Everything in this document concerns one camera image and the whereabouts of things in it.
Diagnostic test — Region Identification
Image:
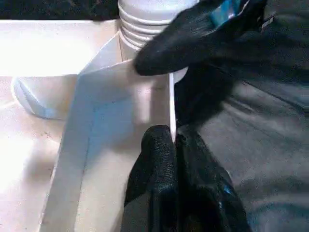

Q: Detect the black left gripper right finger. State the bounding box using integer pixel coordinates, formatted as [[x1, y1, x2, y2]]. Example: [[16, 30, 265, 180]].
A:
[[176, 127, 252, 232]]

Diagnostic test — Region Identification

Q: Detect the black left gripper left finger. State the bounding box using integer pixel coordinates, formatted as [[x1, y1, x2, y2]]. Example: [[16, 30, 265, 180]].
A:
[[121, 125, 179, 232]]

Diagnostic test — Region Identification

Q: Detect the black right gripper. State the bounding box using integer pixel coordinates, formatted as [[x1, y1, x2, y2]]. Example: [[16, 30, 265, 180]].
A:
[[227, 0, 309, 83]]

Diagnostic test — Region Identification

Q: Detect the white plastic table top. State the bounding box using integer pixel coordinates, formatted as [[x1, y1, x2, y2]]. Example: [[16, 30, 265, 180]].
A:
[[0, 19, 189, 232]]

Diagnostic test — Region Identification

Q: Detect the black plastic mat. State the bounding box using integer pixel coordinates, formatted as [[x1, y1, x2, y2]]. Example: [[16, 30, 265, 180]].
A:
[[0, 0, 309, 232]]

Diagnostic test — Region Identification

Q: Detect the white plastic table leg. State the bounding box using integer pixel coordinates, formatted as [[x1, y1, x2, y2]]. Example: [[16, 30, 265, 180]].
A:
[[117, 0, 199, 61]]

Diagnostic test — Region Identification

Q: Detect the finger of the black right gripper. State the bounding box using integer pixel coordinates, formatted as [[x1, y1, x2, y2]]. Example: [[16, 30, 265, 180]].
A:
[[133, 0, 268, 77]]

